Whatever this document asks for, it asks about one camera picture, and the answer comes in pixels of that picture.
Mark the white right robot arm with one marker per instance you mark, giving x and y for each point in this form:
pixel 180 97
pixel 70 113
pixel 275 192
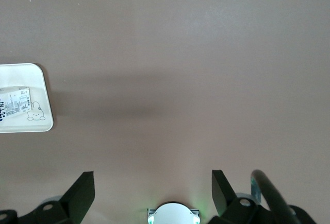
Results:
pixel 172 213

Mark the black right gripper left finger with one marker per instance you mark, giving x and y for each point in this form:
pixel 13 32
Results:
pixel 77 195

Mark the cream tray with rabbit print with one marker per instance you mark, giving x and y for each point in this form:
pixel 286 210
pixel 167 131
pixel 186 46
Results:
pixel 36 79

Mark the blue and white milk carton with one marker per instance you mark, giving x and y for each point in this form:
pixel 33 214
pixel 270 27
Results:
pixel 15 103

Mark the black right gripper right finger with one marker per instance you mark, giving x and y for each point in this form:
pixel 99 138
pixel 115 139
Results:
pixel 221 193

